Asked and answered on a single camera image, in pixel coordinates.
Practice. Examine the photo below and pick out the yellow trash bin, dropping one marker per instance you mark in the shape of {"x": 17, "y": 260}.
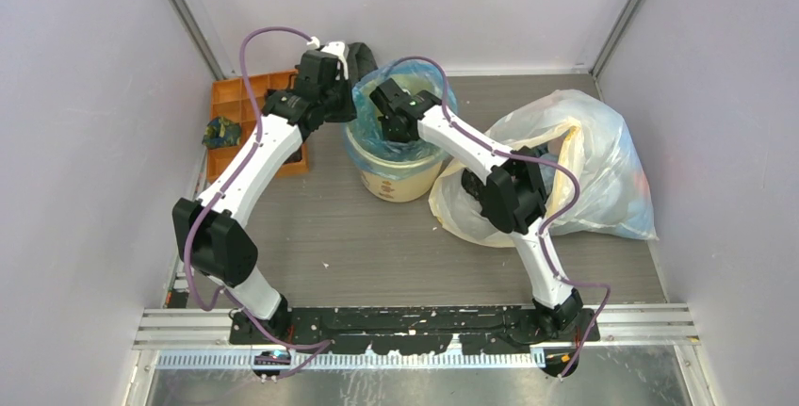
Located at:
{"x": 394, "y": 181}

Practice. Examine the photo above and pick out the blue trash bag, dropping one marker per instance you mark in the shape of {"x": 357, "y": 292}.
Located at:
{"x": 411, "y": 75}

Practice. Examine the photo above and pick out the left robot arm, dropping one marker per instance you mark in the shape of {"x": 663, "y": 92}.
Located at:
{"x": 210, "y": 230}

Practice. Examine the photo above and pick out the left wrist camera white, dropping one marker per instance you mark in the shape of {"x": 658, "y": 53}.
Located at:
{"x": 340, "y": 50}

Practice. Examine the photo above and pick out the blue green bag roll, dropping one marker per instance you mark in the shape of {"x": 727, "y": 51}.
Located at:
{"x": 221, "y": 132}

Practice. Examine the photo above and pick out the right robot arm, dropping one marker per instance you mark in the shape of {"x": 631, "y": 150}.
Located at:
{"x": 512, "y": 194}

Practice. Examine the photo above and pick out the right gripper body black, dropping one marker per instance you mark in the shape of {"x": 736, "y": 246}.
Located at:
{"x": 391, "y": 133}

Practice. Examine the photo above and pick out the large clear plastic bag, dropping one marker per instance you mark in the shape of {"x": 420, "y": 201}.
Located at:
{"x": 585, "y": 136}

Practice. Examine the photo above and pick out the white slotted cable duct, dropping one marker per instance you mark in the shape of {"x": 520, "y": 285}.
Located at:
{"x": 283, "y": 360}

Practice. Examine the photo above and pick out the grey dotted cloth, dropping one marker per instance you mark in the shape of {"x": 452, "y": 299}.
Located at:
{"x": 360, "y": 60}

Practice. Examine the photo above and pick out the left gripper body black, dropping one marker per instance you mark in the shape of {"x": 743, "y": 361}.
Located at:
{"x": 340, "y": 103}

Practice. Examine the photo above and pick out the orange compartment tray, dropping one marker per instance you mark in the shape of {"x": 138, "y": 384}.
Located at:
{"x": 229, "y": 100}

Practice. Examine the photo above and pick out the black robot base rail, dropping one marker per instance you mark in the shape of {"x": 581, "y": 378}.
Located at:
{"x": 426, "y": 330}

